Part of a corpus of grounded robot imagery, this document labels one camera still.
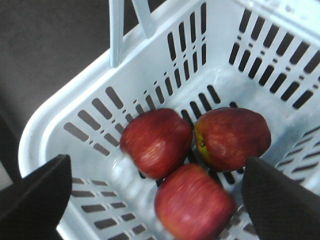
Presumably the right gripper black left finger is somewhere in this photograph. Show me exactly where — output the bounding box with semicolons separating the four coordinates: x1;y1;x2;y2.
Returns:
0;154;72;240

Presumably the dark red apple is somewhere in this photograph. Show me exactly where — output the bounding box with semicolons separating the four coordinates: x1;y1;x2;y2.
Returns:
120;108;193;180

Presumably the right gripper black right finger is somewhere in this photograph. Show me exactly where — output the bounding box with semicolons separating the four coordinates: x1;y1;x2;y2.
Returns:
241;157;320;240

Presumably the red apple front tray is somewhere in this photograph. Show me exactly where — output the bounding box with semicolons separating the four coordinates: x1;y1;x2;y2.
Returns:
154;164;236;240

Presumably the light blue plastic basket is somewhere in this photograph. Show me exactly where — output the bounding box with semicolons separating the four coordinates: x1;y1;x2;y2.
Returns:
18;0;320;240

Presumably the red yellow apple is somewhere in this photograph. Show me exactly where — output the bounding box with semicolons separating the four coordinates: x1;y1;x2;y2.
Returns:
194;107;272;172

